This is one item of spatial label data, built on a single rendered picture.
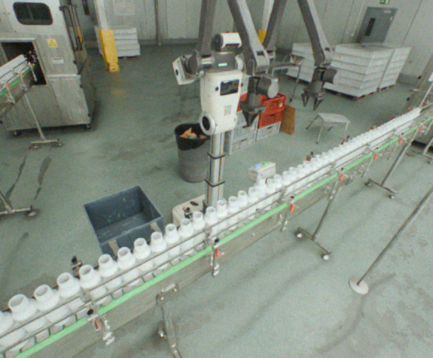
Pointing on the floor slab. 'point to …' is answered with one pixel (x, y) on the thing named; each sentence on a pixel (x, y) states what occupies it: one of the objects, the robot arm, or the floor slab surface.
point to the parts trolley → (281, 74)
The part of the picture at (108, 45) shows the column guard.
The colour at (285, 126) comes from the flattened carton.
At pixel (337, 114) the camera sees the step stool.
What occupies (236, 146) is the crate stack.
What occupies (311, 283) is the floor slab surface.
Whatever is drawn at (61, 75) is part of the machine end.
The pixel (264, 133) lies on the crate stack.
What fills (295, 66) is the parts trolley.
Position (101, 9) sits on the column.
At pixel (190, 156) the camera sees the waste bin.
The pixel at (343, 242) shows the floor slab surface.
